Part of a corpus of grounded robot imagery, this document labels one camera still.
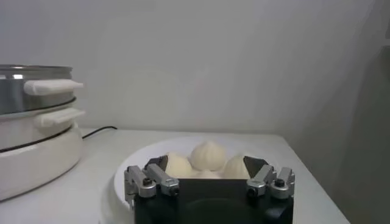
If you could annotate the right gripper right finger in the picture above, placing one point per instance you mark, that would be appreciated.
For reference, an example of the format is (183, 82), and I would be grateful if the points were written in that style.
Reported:
(265, 179)

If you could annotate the white round plate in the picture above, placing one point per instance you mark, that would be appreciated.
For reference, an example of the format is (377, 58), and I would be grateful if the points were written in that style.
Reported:
(140, 158)

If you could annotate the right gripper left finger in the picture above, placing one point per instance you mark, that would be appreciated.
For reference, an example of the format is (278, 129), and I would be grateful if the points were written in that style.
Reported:
(146, 182)

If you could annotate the white electric pot base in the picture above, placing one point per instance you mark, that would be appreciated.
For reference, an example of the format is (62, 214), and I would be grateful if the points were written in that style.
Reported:
(36, 158)

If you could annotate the white steamed baozi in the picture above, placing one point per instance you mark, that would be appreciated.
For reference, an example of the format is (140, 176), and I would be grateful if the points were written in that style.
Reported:
(236, 169)
(207, 174)
(178, 166)
(208, 155)

